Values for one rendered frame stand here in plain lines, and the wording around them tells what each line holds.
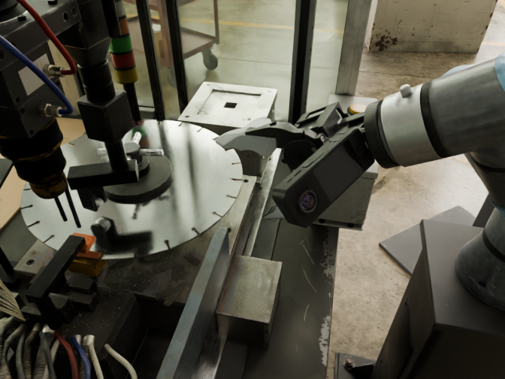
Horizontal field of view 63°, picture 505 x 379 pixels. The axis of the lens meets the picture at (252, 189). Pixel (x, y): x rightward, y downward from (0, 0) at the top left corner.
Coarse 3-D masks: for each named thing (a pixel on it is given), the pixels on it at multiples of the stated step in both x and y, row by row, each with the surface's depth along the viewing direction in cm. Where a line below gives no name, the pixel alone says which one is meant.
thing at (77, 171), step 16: (112, 144) 49; (112, 160) 51; (128, 160) 54; (80, 176) 51; (96, 176) 52; (112, 176) 52; (128, 176) 52; (80, 192) 53; (96, 192) 55; (96, 208) 55
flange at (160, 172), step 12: (144, 156) 63; (156, 156) 66; (144, 168) 61; (156, 168) 63; (168, 168) 63; (144, 180) 61; (156, 180) 61; (168, 180) 62; (108, 192) 59; (120, 192) 59; (132, 192) 59; (144, 192) 59; (156, 192) 60
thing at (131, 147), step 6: (138, 132) 64; (138, 138) 63; (126, 144) 61; (132, 144) 61; (138, 144) 61; (102, 150) 60; (126, 150) 59; (132, 150) 59; (138, 150) 60; (144, 150) 60; (150, 150) 60; (156, 150) 60; (162, 150) 60; (132, 156) 60; (138, 156) 60; (138, 162) 61
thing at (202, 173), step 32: (160, 128) 74; (192, 128) 74; (96, 160) 67; (192, 160) 67; (224, 160) 67; (32, 192) 61; (64, 192) 61; (160, 192) 61; (192, 192) 61; (224, 192) 61; (32, 224) 56; (64, 224) 56; (96, 224) 56; (128, 224) 56; (160, 224) 56; (192, 224) 56; (96, 256) 51; (128, 256) 51
